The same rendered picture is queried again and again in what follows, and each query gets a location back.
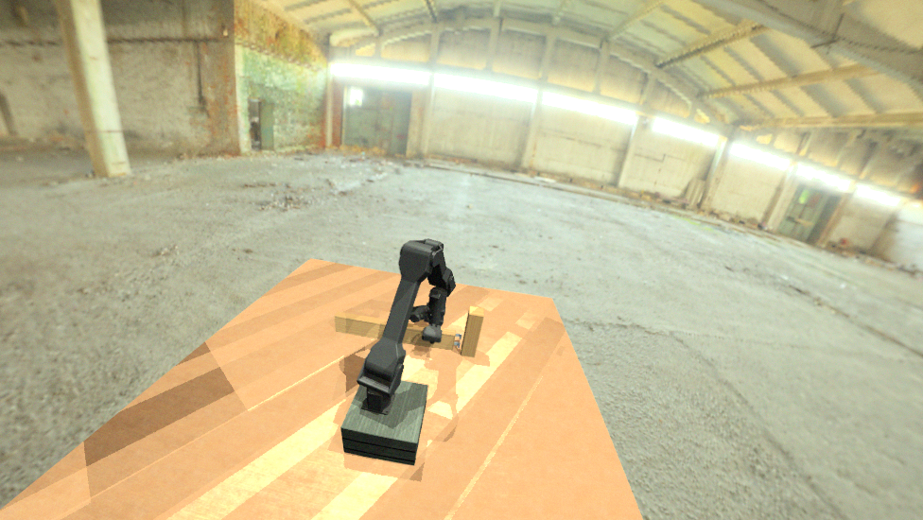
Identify light wooden board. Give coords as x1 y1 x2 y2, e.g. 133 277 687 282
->
334 312 462 351

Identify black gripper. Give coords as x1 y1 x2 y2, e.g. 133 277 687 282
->
422 305 445 344

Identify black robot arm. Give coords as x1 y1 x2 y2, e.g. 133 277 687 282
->
357 238 456 415

